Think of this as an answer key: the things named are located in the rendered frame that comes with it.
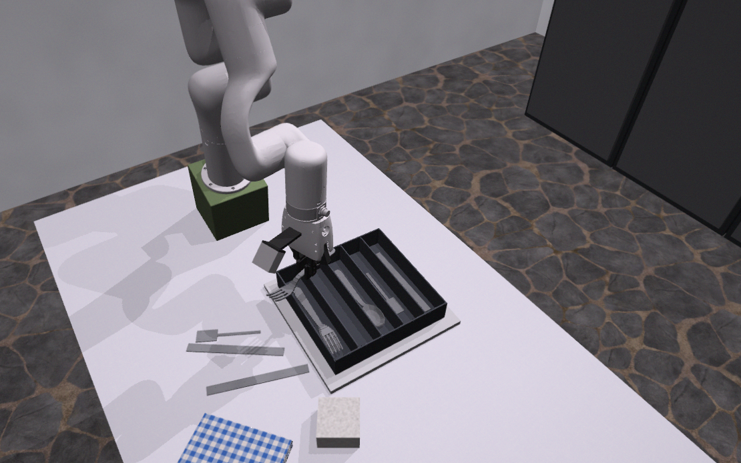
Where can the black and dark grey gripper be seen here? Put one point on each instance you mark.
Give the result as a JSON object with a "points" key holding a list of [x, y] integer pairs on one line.
{"points": [[311, 248]]}

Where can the grey metal fork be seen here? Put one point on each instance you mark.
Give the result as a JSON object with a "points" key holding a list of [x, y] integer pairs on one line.
{"points": [[295, 290], [325, 330], [288, 289]]}

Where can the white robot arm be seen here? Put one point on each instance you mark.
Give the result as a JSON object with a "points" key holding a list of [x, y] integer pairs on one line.
{"points": [[234, 32]]}

